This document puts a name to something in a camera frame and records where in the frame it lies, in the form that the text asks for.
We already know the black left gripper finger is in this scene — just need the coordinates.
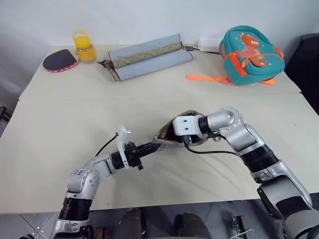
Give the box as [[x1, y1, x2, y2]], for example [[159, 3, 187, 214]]
[[137, 148, 158, 160], [136, 142, 161, 151]]

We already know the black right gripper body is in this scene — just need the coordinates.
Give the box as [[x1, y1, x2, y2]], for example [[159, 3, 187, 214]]
[[172, 128, 208, 148]]

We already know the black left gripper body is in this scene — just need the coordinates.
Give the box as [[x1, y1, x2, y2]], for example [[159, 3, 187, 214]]
[[124, 142, 145, 171]]

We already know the grey plaid pouch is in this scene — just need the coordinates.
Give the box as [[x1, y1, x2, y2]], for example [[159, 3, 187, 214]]
[[151, 109, 205, 151]]

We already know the dark rounded shape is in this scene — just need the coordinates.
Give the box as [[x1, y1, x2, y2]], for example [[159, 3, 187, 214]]
[[119, 208, 147, 239], [173, 211, 210, 239]]

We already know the large grey open pencil case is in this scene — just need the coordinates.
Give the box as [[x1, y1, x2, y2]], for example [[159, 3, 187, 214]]
[[96, 32, 194, 82]]

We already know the teal dinosaur backpack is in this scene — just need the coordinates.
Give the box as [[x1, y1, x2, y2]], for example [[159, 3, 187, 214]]
[[186, 24, 286, 87]]

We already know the yellow lidded plastic jar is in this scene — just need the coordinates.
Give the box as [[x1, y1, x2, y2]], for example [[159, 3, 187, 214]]
[[72, 30, 97, 64]]

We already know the black table tennis paddle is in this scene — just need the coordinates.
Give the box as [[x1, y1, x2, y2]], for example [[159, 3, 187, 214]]
[[42, 49, 80, 73]]

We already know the black chair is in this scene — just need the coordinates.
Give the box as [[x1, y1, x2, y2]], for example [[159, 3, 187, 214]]
[[283, 33, 319, 116]]

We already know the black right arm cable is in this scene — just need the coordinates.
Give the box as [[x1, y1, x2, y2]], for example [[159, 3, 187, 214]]
[[183, 132, 247, 158]]

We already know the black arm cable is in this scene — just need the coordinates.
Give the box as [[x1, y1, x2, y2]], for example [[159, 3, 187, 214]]
[[95, 132, 119, 158], [183, 132, 247, 158]]

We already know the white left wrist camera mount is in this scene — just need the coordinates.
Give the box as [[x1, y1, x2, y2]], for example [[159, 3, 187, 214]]
[[116, 126, 133, 170]]

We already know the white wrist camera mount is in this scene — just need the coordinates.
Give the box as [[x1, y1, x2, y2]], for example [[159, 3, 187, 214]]
[[172, 115, 200, 137], [116, 126, 133, 170]]

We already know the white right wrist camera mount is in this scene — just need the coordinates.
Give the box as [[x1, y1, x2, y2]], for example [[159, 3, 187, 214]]
[[172, 115, 200, 137]]

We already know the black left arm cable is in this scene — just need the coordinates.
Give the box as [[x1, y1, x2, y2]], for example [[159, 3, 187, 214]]
[[95, 132, 119, 158]]

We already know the thin black cable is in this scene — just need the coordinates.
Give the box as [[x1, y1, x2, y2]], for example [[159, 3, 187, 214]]
[[191, 47, 221, 54]]

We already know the dark metal foot frame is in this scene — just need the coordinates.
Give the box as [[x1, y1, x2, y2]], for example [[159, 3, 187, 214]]
[[231, 215, 251, 239]]

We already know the dark metal bracket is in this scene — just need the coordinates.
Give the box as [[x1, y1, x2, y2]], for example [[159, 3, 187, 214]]
[[0, 105, 10, 123]]

